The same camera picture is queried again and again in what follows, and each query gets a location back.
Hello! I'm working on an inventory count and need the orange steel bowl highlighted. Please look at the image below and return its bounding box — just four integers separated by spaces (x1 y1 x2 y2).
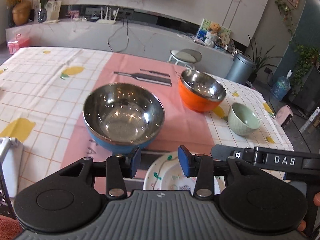
178 69 227 113

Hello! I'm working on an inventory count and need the pink storage box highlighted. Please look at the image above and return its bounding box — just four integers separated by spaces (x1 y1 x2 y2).
8 34 30 55

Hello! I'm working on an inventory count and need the white fruit pattern plate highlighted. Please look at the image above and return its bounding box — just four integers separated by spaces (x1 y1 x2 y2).
143 151 223 196

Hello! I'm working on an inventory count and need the white wifi router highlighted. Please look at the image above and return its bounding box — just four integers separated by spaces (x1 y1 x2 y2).
97 7 119 24

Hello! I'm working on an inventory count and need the white round stool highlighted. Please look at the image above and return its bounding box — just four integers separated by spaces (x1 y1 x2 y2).
167 49 202 70

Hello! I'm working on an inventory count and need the green ceramic bowl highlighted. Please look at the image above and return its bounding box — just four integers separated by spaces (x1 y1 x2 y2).
228 103 260 136

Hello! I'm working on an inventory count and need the blue steel bowl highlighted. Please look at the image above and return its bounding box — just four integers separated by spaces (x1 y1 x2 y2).
82 83 165 154

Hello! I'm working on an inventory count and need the hanging green vine plant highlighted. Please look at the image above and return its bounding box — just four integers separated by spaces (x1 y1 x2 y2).
273 0 319 89

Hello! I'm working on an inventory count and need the teddy bear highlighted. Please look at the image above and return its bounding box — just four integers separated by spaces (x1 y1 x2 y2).
208 22 221 35

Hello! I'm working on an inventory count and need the lemon checked tablecloth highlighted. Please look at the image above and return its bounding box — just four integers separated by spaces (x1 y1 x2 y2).
1 47 293 190

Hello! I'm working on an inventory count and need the person's right hand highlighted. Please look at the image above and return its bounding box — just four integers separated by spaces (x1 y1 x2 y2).
297 193 320 232

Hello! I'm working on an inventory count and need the pink space heater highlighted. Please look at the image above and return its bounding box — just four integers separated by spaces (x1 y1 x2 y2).
276 105 293 127

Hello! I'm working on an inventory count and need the tall floor plant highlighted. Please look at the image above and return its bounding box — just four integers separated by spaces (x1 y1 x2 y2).
247 36 282 83

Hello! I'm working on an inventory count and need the blue water jug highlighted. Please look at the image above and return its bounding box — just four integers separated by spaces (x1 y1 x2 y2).
270 70 292 101

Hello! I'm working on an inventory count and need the grey trash bin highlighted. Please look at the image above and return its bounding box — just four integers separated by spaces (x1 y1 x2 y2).
226 54 256 85

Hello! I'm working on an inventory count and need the white marble tv console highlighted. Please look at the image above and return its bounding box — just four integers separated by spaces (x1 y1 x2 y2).
5 20 233 77

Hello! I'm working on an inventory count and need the brown round vase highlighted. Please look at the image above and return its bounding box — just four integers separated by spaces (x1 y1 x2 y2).
12 1 31 26

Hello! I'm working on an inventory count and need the black power cable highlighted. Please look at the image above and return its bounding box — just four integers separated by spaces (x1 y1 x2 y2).
107 21 131 54

